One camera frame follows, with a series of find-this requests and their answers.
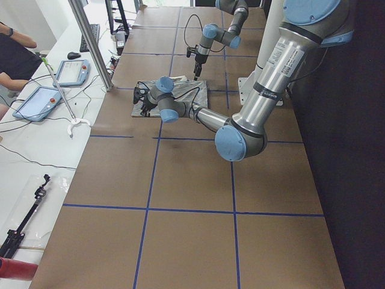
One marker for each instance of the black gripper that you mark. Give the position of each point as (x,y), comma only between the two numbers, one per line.
(147,103)
(198,60)

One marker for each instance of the blue white striped polo shirt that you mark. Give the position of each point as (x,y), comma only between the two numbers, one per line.
(180,97)

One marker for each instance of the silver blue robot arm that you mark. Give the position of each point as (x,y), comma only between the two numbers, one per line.
(213,33)
(305,25)

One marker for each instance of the white reacher grabber stick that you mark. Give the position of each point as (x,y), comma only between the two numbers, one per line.
(74,121)

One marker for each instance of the grey box on desk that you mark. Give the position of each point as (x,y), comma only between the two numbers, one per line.
(120,41)

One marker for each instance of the far blue teach pendant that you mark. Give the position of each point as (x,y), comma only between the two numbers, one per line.
(73,73)

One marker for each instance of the blue teach pendant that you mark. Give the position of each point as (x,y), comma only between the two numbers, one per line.
(39,104)
(73,73)

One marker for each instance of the black computer mouse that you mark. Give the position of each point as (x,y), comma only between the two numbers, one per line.
(73,55)

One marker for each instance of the near blue teach pendant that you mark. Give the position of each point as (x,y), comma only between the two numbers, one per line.
(39,104)

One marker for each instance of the seated person in black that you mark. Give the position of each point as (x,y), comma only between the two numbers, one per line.
(18,62)

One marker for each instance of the black folded tripod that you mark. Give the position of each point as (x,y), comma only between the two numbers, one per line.
(16,236)

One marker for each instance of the red cylinder object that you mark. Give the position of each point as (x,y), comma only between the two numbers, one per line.
(18,270)

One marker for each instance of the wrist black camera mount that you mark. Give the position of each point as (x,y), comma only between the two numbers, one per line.
(140,94)
(191,50)

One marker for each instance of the aluminium frame post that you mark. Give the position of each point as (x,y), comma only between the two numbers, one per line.
(84,26)

